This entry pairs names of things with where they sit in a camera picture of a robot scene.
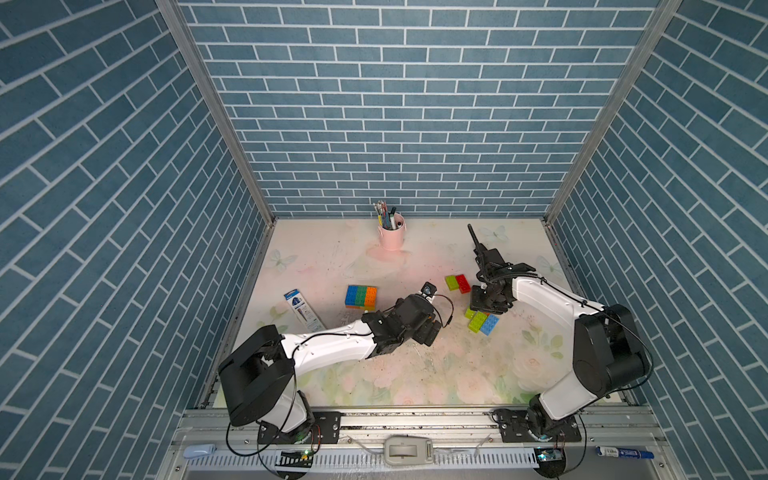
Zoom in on orange lego brick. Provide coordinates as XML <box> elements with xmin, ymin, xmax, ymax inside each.
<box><xmin>363</xmin><ymin>286</ymin><xmax>378</xmax><ymax>310</ymax></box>

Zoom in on blue lego brick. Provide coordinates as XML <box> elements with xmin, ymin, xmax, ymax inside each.
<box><xmin>480</xmin><ymin>314</ymin><xmax>499</xmax><ymax>336</ymax></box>
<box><xmin>344</xmin><ymin>285</ymin><xmax>358</xmax><ymax>308</ymax></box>

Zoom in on dark green lego brick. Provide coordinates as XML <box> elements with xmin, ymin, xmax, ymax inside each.
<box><xmin>354</xmin><ymin>286</ymin><xmax>368</xmax><ymax>308</ymax></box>

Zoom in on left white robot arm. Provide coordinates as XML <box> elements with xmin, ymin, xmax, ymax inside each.
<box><xmin>218</xmin><ymin>282</ymin><xmax>443</xmax><ymax>438</ymax></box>

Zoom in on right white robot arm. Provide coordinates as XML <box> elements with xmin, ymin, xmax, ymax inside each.
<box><xmin>470</xmin><ymin>243</ymin><xmax>654</xmax><ymax>441</ymax></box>

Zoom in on red lego brick top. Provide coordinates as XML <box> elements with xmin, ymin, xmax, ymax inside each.
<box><xmin>456</xmin><ymin>274</ymin><xmax>471</xmax><ymax>294</ymax></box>

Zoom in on lime lego brick top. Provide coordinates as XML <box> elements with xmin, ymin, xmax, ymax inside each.
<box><xmin>445</xmin><ymin>275</ymin><xmax>459</xmax><ymax>291</ymax></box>

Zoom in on pink pen cup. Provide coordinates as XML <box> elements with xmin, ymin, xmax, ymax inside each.
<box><xmin>378</xmin><ymin>213</ymin><xmax>406</xmax><ymax>251</ymax></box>

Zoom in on pens in cup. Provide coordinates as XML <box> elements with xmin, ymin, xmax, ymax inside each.
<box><xmin>374</xmin><ymin>200</ymin><xmax>399</xmax><ymax>231</ymax></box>

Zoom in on white blue small box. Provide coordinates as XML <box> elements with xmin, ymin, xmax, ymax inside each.
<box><xmin>284</xmin><ymin>289</ymin><xmax>326</xmax><ymax>332</ymax></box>

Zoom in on white handheld device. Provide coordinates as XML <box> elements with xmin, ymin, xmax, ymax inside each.
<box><xmin>384</xmin><ymin>435</ymin><xmax>434</xmax><ymax>467</ymax></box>

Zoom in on blue white marker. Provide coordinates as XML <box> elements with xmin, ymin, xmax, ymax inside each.
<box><xmin>595</xmin><ymin>446</ymin><xmax>655</xmax><ymax>460</ymax></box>

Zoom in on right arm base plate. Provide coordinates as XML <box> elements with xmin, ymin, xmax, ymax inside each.
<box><xmin>490</xmin><ymin>409</ymin><xmax>582</xmax><ymax>443</ymax></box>

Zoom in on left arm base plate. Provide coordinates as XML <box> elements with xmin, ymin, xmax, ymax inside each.
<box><xmin>258</xmin><ymin>411</ymin><xmax>342</xmax><ymax>446</ymax></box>

